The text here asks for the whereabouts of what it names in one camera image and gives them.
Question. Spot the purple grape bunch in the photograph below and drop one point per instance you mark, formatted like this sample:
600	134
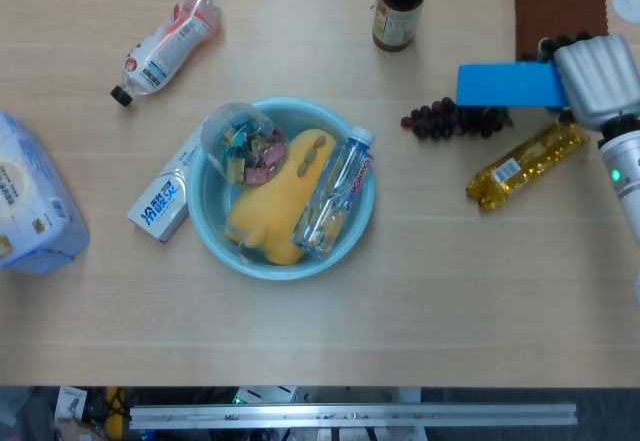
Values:
435	121

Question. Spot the clear jar of binder clips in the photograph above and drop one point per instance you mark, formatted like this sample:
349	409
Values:
240	146

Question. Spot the white round table grommet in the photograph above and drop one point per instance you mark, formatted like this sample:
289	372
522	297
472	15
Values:
629	1

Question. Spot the clear water bottle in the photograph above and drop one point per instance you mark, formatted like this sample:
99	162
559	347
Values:
335	191

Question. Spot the blue chocolate cookie box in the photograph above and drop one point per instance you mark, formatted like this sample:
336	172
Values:
510	83

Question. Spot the aluminium rail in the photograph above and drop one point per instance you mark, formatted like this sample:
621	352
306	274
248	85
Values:
350	416

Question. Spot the blue tissue pack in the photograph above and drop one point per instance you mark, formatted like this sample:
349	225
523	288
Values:
35	201

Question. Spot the light blue plastic bowl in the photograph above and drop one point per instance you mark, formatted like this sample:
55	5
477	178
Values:
210	231

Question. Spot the white paper card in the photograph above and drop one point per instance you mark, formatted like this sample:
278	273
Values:
70	403

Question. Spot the gold foil snack pack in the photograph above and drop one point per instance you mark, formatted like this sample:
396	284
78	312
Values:
525	166

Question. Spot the dark tea bottle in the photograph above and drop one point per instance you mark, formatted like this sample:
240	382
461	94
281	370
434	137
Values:
399	6

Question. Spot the yellow netted object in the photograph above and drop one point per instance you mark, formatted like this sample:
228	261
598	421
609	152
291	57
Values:
115	411

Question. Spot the brown cloth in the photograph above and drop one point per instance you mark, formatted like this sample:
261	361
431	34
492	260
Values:
560	6

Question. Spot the white toothpaste box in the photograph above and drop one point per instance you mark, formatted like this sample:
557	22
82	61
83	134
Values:
160	201

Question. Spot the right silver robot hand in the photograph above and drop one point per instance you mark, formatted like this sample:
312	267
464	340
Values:
595	81

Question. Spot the yellow plush toy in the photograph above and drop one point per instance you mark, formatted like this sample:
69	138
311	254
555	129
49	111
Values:
275	211

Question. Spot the clear drink bottle pink label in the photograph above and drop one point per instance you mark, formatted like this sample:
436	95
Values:
165	46

